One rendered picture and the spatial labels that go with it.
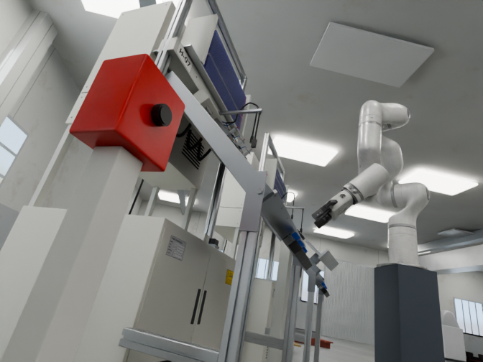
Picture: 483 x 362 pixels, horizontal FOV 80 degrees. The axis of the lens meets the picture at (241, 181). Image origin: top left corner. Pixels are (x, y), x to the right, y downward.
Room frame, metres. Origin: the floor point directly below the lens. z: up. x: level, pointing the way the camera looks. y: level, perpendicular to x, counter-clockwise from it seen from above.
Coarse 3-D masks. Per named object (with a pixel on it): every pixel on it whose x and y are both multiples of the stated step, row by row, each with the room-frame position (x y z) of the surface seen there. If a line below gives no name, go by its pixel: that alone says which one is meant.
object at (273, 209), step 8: (272, 200) 0.78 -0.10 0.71; (280, 200) 0.80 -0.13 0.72; (264, 208) 0.80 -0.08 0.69; (272, 208) 0.82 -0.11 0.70; (280, 208) 0.85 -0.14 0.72; (264, 216) 0.84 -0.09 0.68; (272, 216) 0.87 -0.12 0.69; (280, 216) 0.90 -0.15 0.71; (288, 216) 0.93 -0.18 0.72; (272, 224) 0.92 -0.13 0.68; (280, 224) 0.96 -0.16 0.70; (288, 224) 0.99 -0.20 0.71; (280, 232) 1.02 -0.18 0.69; (288, 232) 1.06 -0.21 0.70; (296, 232) 1.11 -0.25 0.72; (288, 240) 1.14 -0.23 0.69; (288, 248) 1.22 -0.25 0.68
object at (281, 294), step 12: (288, 252) 1.65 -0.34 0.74; (288, 264) 1.65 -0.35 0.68; (288, 276) 1.67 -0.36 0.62; (276, 288) 1.67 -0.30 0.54; (288, 288) 1.69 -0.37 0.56; (276, 300) 1.67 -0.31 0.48; (276, 312) 1.66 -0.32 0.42; (276, 324) 1.66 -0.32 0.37; (276, 336) 1.66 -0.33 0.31; (276, 360) 1.65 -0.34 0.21
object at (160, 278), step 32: (32, 224) 1.07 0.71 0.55; (128, 224) 0.90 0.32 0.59; (160, 224) 0.86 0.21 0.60; (0, 256) 1.10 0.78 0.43; (32, 256) 1.04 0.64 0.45; (128, 256) 0.89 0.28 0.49; (160, 256) 0.88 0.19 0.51; (192, 256) 1.05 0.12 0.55; (224, 256) 1.31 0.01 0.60; (0, 288) 1.07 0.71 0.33; (128, 288) 0.87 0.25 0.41; (160, 288) 0.92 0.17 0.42; (192, 288) 1.10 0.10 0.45; (224, 288) 1.37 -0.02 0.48; (0, 320) 1.04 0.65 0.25; (96, 320) 0.90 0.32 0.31; (128, 320) 0.86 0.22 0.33; (160, 320) 0.96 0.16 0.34; (192, 320) 1.15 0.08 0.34; (224, 320) 1.44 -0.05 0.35; (0, 352) 1.02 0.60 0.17; (96, 352) 0.89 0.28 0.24; (128, 352) 0.86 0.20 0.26
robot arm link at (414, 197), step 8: (400, 184) 1.27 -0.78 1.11; (408, 184) 1.23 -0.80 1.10; (416, 184) 1.21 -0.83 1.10; (400, 192) 1.25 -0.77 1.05; (408, 192) 1.23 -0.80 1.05; (416, 192) 1.20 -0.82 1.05; (424, 192) 1.19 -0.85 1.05; (400, 200) 1.27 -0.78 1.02; (408, 200) 1.23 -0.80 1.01; (416, 200) 1.21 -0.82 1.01; (424, 200) 1.21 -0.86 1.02; (408, 208) 1.23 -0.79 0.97; (416, 208) 1.23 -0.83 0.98; (392, 216) 1.28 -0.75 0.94; (400, 216) 1.25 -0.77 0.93; (408, 216) 1.24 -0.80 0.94; (416, 216) 1.26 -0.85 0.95; (392, 224) 1.28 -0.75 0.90; (400, 224) 1.25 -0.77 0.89; (408, 224) 1.24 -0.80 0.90
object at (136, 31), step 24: (120, 24) 1.09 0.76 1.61; (144, 24) 1.02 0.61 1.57; (168, 24) 1.01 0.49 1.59; (120, 48) 1.06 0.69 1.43; (144, 48) 1.00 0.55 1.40; (96, 72) 1.09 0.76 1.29; (72, 120) 1.09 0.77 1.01; (192, 144) 1.43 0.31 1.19; (48, 168) 1.11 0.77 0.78; (168, 168) 1.38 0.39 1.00; (192, 168) 1.49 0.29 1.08; (192, 192) 1.60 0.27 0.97
